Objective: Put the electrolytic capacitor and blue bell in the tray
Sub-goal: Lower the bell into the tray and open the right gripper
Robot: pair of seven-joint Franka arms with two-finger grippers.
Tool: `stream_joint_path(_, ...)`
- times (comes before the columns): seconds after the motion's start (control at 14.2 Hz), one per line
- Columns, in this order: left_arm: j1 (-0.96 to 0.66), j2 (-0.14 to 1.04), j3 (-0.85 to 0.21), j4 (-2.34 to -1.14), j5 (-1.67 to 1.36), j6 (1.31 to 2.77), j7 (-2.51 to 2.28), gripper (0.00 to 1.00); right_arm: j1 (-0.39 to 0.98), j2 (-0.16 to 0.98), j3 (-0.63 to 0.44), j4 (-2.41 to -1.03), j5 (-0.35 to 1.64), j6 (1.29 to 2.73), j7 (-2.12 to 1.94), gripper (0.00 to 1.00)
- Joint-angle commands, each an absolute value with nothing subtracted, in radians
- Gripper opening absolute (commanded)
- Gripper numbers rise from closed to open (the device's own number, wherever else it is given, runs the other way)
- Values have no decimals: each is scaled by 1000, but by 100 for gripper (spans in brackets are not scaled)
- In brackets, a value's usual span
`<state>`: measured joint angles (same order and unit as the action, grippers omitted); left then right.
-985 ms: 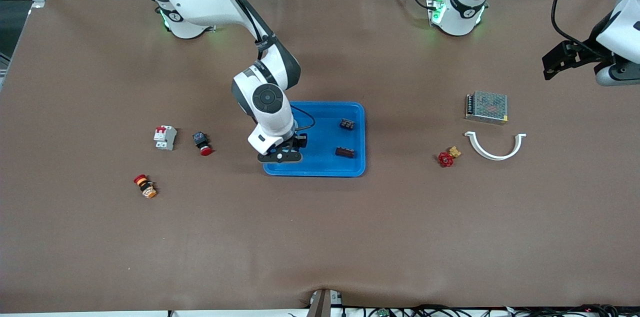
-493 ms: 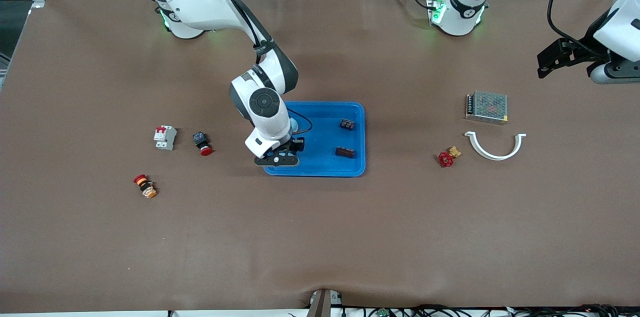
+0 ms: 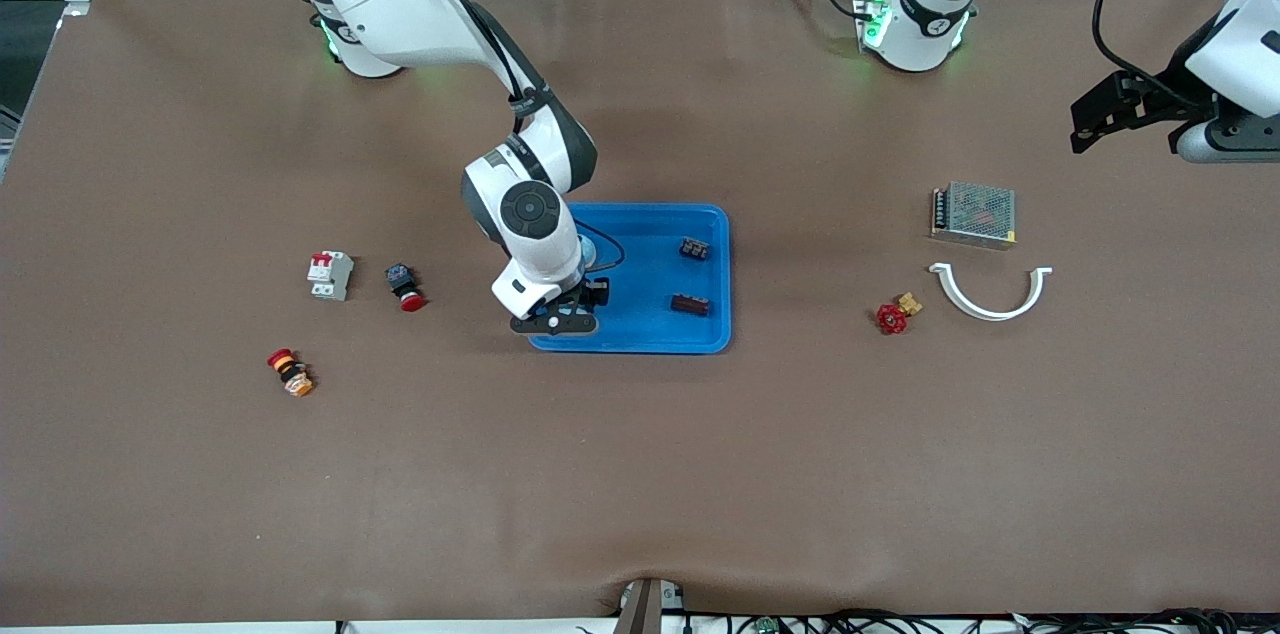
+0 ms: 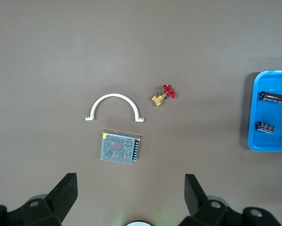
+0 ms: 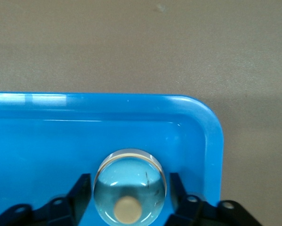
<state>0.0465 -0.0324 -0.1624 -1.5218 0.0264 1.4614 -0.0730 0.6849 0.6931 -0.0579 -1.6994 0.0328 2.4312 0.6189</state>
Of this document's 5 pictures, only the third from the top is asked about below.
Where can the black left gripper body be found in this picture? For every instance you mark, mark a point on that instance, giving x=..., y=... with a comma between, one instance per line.
x=1168, y=101

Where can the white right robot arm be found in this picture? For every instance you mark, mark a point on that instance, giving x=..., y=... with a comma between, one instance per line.
x=400, y=4

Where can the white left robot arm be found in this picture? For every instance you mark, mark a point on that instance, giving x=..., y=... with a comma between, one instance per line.
x=915, y=34

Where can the blue plastic tray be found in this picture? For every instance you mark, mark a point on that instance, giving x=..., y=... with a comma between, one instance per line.
x=650, y=294

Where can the red mushroom push button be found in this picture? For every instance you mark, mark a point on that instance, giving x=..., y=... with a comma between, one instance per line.
x=403, y=282

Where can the metal mesh power supply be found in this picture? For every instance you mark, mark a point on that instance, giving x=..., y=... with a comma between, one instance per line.
x=975, y=214

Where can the white circuit breaker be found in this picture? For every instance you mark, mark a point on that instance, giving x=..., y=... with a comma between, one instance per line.
x=330, y=276

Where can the red yellow emergency stop button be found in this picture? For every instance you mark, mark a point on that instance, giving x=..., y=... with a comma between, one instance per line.
x=290, y=372

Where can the brass valve red handwheel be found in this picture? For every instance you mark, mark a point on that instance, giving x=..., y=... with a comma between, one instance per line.
x=891, y=318

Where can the green terminal connector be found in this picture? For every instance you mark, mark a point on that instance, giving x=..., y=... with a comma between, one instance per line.
x=766, y=626

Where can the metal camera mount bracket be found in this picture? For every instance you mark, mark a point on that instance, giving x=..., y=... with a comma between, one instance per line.
x=645, y=609

